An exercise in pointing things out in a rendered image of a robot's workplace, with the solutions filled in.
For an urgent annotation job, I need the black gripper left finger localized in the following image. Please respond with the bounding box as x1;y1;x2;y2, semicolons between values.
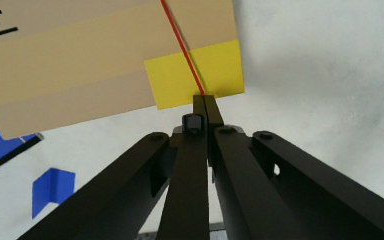
16;95;210;240

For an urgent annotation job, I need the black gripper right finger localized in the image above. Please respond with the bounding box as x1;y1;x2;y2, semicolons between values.
204;95;384;240

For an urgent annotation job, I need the brown cardboard box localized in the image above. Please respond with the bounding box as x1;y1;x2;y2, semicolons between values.
0;0;238;140

